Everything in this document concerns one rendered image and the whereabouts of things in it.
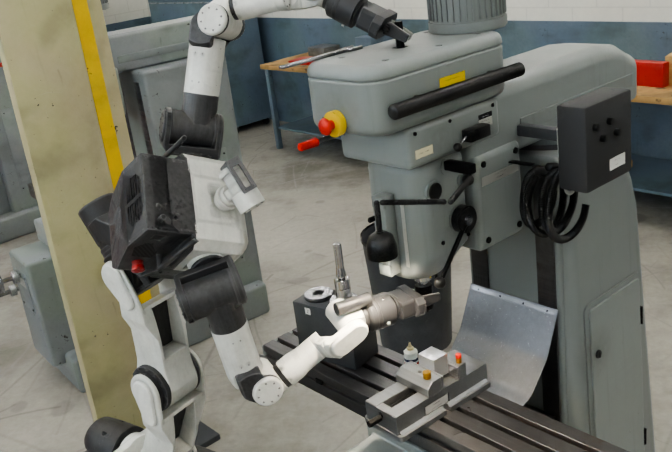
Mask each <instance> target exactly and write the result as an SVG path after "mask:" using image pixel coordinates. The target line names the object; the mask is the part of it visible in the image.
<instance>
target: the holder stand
mask: <svg viewBox="0 0 672 452"><path fill-rule="evenodd" d="M335 299H336V292H335V290H333V289H332V288H329V287H325V286H320V287H319V286H316V287H314V288H311V289H309V290H307V291H306V292H305V294H303V295H302V296H300V297H299V298H297V299H295V300H294V301H293V307H294V313H295V320H296V326H297V333H298V339H299V345H300V344H301V343H302V342H304V341H305V340H306V339H307V338H308V337H310V336H311V335H312V334H313V333H315V332H316V333H318V335H319V336H320V337H326V336H333V335H335V334H336V333H337V332H338V330H337V329H336V328H335V326H334V325H333V324H332V323H331V321H330V320H329V319H328V318H327V316H326V313H325V312H326V308H327V306H328V305H329V304H330V303H331V302H332V301H333V300H335ZM377 353H378V344H377V336H376V331H374V332H369V331H368V334H367V336H366V338H365V339H364V340H363V341H362V342H361V343H360V344H358V345H357V346H356V347H355V348H354V349H352V350H351V351H350V352H349V353H347V354H346V355H344V356H343V357H342V358H327V357H325V358H324V359H323V361H326V362H330V363H333V364H337V365H340V366H343V367H347V368H350V369H354V370H357V369H358V368H359V367H361V366H362V365H363V364H364V363H365V362H367V361H368V360H369V359H370V358H372V357H373V356H374V355H375V354H377Z"/></svg>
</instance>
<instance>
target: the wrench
mask: <svg viewBox="0 0 672 452"><path fill-rule="evenodd" d="M359 49H363V46H356V47H354V45H351V46H347V47H343V48H340V49H339V50H336V51H332V52H328V53H325V54H321V55H317V56H313V57H310V58H306V59H302V60H299V61H295V62H291V63H287V64H284V65H280V66H279V69H286V68H290V67H294V66H297V65H301V64H304V63H308V62H312V61H315V60H319V59H323V58H326V57H330V56H334V55H337V54H341V53H345V52H351V51H356V50H359Z"/></svg>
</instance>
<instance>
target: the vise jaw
mask: <svg viewBox="0 0 672 452"><path fill-rule="evenodd" d="M424 370H430V369H428V368H425V367H423V366H421V365H419V364H417V363H415V362H413V361H409V362H407V363H405V364H404V365H402V366H400V368H399V370H398V372H397V373H396V380H397V382H399V383H401V384H403V385H405V386H407V387H409V388H410V389H412V390H414V391H416V392H418V393H420V394H422V395H424V396H426V397H428V398H429V397H431V396H432V395H434V394H436V393H437V392H439V391H441V390H442V388H443V387H444V381H443V376H442V375H440V374H438V373H436V372H434V371H432V370H430V371H431V379H429V380H425V379H423V373H422V372H423V371H424Z"/></svg>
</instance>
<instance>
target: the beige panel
mask: <svg viewBox="0 0 672 452"><path fill-rule="evenodd" d="M0 58H1V62H2V66H3V70H4V74H5V78H6V82H7V86H8V89H9V93H10V97H11V101H12V105H13V109H14V113H15V117H16V121H17V125H18V128H19V132H20V136H21V140H22V144H23V148H24V152H25V156H26V160H27V163H28V167H29V171H30V175H31V179H32V183H33V187H34V191H35V195H36V199H37V202H38V206H39V210H40V214H41V218H42V222H43V226H44V230H45V234H46V238H47V241H48V245H49V249H50V253H51V257H52V261H53V265H54V269H55V273H56V276H57V280H58V284H59V288H60V292H61V296H62V300H63V304H64V308H65V312H66V315H67V319H68V323H69V327H70V331H71V335H72V339H73V343H74V347H75V351H76V354H77V358H78V362H79V366H80V370H81V374H82V378H83V382H84V386H85V389H86V393H87V397H88V401H89V405H90V409H91V413H92V417H93V421H94V422H95V421H96V420H98V419H99V418H102V417H106V416H107V417H112V418H116V419H119V420H123V421H125V422H128V423H131V424H134V425H136V426H139V427H141V428H143V429H146V427H145V426H144V424H143V421H142V417H141V415H142V414H141V412H140V409H139V407H138V404H137V402H136V400H135V397H134V395H133V393H132V390H131V380H132V378H133V373H134V371H135V369H136V368H137V355H136V350H135V345H134V340H133V336H132V331H131V328H130V326H129V325H128V324H127V322H126V321H125V320H124V318H123V317H122V314H121V309H120V303H119V301H118V300H117V299H116V297H115V296H114V295H113V293H112V292H111V291H110V290H109V288H108V287H107V286H106V284H105V283H104V281H103V279H102V275H101V271H102V267H103V265H104V264H105V263H104V257H103V255H102V254H101V252H100V251H101V250H100V248H99V247H98V246H97V244H96V243H95V241H94V239H93V238H92V236H91V234H90V233H89V231H88V230H87V228H86V226H85V225H84V223H83V222H82V220H81V218H80V217H79V215H78V213H79V210H80V209H81V208H83V207H84V206H85V205H86V204H88V203H89V202H91V201H93V200H94V199H96V198H98V197H100V196H102V195H105V194H108V193H113V192H114V190H115V187H116V185H117V182H118V180H119V177H120V175H121V172H122V171H123V170H124V169H125V168H126V167H127V166H128V165H129V164H130V163H131V162H132V161H133V160H134V156H133V151H132V147H131V142H130V137H129V133H128V128H127V123H126V118H125V114H124V109H123V104H122V100H121V95H120V90H119V85H118V81H117V76H116V71H115V67H114V62H113V57H112V52H111V48H110V43H109V38H108V34H107V29H106V24H105V19H104V15H103V10H102V5H101V1H100V0H0ZM218 440H220V434H219V433H217V432H216V431H214V430H213V429H211V428H210V427H208V426H207V425H206V424H204V423H203V422H201V421H200V422H199V425H198V432H197V436H196V440H195V443H194V445H198V446H202V447H205V448H206V447H208V446H210V445H211V444H213V443H215V442H217V441H218Z"/></svg>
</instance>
